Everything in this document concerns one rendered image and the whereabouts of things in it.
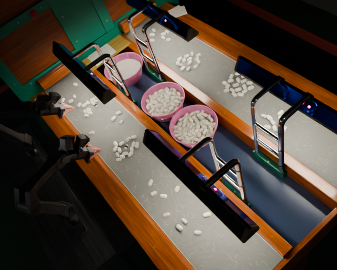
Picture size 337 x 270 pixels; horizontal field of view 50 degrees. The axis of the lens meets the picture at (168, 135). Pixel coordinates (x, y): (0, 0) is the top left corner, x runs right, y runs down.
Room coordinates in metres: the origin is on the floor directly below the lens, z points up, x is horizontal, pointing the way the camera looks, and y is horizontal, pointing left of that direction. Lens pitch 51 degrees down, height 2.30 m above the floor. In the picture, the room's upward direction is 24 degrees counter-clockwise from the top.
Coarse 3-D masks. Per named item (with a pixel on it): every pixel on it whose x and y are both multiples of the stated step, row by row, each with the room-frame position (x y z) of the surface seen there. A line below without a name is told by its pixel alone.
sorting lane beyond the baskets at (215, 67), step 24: (144, 24) 2.28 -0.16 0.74; (144, 48) 2.02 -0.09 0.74; (168, 48) 1.92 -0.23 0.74; (192, 48) 1.83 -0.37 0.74; (192, 72) 1.62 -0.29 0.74; (216, 72) 1.54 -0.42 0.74; (216, 96) 1.36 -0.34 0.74; (240, 96) 1.29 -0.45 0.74; (264, 96) 1.22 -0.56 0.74; (264, 120) 1.08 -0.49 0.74; (288, 120) 1.02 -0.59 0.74; (312, 120) 0.96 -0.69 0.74; (288, 144) 0.89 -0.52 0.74; (312, 144) 0.84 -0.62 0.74; (336, 144) 0.79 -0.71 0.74; (312, 168) 0.73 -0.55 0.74; (336, 168) 0.68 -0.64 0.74
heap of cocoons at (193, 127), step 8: (192, 112) 1.32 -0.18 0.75; (200, 112) 1.30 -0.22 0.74; (184, 120) 1.29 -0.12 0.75; (192, 120) 1.28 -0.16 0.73; (200, 120) 1.26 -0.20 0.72; (208, 120) 1.24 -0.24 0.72; (176, 128) 1.27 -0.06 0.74; (184, 128) 1.24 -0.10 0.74; (192, 128) 1.23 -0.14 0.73; (200, 128) 1.21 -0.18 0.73; (208, 128) 1.18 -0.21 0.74; (176, 136) 1.22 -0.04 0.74; (184, 136) 1.20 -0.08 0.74; (192, 136) 1.17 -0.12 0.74; (200, 136) 1.16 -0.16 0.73; (208, 136) 1.13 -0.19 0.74
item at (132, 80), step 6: (120, 54) 2.03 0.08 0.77; (126, 54) 2.02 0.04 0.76; (132, 54) 2.00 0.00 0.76; (114, 60) 2.02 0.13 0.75; (138, 60) 1.95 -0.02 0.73; (138, 72) 1.81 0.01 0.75; (108, 78) 1.85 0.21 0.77; (132, 78) 1.79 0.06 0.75; (138, 78) 1.82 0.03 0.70; (126, 84) 1.80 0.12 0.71; (132, 84) 1.80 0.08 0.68
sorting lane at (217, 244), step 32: (64, 96) 1.90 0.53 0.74; (96, 128) 1.51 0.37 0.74; (128, 128) 1.41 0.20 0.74; (128, 160) 1.20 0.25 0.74; (160, 192) 0.93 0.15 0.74; (160, 224) 0.77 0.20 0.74; (192, 224) 0.71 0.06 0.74; (192, 256) 0.58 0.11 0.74; (224, 256) 0.52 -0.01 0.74; (256, 256) 0.47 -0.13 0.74
